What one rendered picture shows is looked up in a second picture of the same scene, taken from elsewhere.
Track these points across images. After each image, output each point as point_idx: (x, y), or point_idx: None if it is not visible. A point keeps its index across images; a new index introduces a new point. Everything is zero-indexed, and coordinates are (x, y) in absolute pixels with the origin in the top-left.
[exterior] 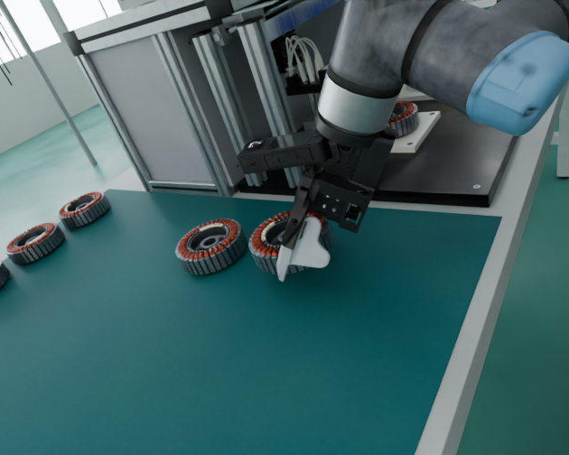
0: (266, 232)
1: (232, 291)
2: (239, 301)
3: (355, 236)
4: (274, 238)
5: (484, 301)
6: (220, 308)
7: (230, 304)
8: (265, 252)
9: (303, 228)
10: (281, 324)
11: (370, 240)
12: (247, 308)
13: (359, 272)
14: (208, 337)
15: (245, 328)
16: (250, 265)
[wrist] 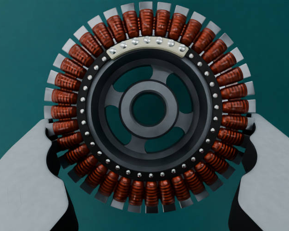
0: (145, 48)
1: (88, 4)
2: (66, 31)
3: (229, 177)
4: (159, 60)
5: None
6: (49, 3)
7: (59, 17)
8: (56, 84)
9: (194, 122)
10: (31, 120)
11: (219, 204)
12: (54, 51)
13: (143, 202)
14: None
15: (17, 67)
16: (152, 8)
